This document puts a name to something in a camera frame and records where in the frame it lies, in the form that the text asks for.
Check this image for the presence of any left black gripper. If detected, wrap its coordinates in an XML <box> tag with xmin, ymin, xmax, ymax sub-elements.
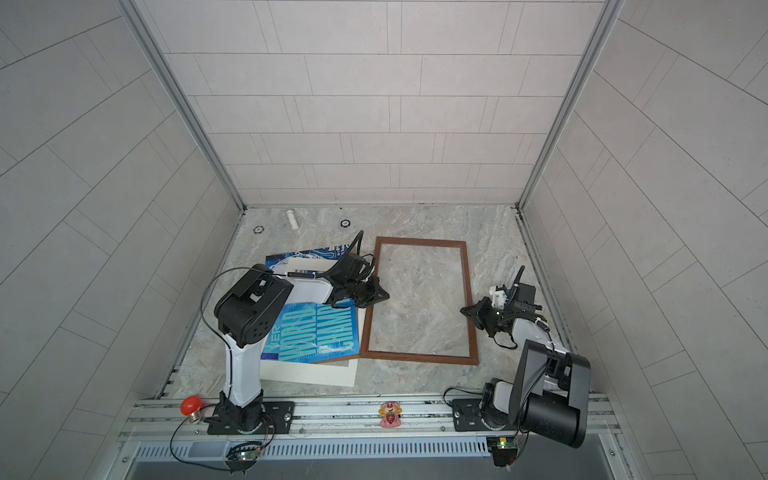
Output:
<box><xmin>344</xmin><ymin>276</ymin><xmax>393</xmax><ymax>308</ymax></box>

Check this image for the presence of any brown wooden picture frame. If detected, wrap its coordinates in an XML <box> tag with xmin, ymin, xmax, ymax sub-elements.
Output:
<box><xmin>360</xmin><ymin>237</ymin><xmax>479</xmax><ymax>366</ymax></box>

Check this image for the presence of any blue poster photo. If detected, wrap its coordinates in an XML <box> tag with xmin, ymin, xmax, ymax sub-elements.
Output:
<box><xmin>261</xmin><ymin>244</ymin><xmax>360</xmax><ymax>363</ymax></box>

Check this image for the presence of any cream white mat board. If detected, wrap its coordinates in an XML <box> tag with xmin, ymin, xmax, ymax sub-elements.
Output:
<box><xmin>259</xmin><ymin>256</ymin><xmax>367</xmax><ymax>388</ymax></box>

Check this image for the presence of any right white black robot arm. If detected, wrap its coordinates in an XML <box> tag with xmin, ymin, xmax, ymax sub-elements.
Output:
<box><xmin>452</xmin><ymin>279</ymin><xmax>591</xmax><ymax>448</ymax></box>

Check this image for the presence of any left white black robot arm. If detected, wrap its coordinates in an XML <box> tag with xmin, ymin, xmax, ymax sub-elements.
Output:
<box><xmin>213</xmin><ymin>251</ymin><xmax>389</xmax><ymax>424</ymax></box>

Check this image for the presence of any brown cardboard backing board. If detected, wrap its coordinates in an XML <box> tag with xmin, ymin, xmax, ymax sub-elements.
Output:
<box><xmin>311</xmin><ymin>244</ymin><xmax>361</xmax><ymax>365</ymax></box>

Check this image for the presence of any white cylinder tube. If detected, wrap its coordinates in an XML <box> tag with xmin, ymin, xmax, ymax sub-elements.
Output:
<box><xmin>286</xmin><ymin>210</ymin><xmax>299</xmax><ymax>230</ymax></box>

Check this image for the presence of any pink toy figure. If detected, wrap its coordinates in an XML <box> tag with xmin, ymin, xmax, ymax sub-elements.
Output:
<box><xmin>379</xmin><ymin>401</ymin><xmax>402</xmax><ymax>429</ymax></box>

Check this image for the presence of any right green circuit board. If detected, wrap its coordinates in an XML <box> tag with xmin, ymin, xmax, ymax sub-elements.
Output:
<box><xmin>486</xmin><ymin>437</ymin><xmax>519</xmax><ymax>468</ymax></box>

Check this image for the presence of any green circuit board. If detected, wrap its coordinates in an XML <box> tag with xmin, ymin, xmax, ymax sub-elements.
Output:
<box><xmin>224</xmin><ymin>441</ymin><xmax>263</xmax><ymax>474</ymax></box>
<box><xmin>486</xmin><ymin>437</ymin><xmax>519</xmax><ymax>468</ymax></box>

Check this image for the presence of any left green circuit board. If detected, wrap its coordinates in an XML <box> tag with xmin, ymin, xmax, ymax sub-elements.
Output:
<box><xmin>224</xmin><ymin>441</ymin><xmax>263</xmax><ymax>474</ymax></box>

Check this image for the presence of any red emergency stop button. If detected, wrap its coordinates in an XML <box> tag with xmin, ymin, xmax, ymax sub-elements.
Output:
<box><xmin>180</xmin><ymin>395</ymin><xmax>203</xmax><ymax>423</ymax></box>

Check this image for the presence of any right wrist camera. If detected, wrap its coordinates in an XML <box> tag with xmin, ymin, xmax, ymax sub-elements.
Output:
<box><xmin>489</xmin><ymin>285</ymin><xmax>508</xmax><ymax>310</ymax></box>

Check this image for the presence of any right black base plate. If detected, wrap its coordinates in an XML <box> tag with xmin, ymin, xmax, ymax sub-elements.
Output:
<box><xmin>450</xmin><ymin>398</ymin><xmax>515</xmax><ymax>432</ymax></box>

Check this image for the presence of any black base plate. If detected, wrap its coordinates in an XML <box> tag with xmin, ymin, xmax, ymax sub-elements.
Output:
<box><xmin>204</xmin><ymin>401</ymin><xmax>295</xmax><ymax>436</ymax></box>
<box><xmin>450</xmin><ymin>398</ymin><xmax>515</xmax><ymax>432</ymax></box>

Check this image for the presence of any white vented cable duct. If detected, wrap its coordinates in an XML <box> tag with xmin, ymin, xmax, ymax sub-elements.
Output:
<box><xmin>134</xmin><ymin>436</ymin><xmax>490</xmax><ymax>463</ymax></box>

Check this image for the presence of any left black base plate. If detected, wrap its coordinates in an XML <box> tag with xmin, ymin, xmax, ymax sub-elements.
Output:
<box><xmin>204</xmin><ymin>401</ymin><xmax>295</xmax><ymax>436</ymax></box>

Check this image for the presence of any aluminium front rail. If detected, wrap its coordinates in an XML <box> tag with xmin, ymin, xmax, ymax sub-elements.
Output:
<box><xmin>119</xmin><ymin>392</ymin><xmax>619</xmax><ymax>443</ymax></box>

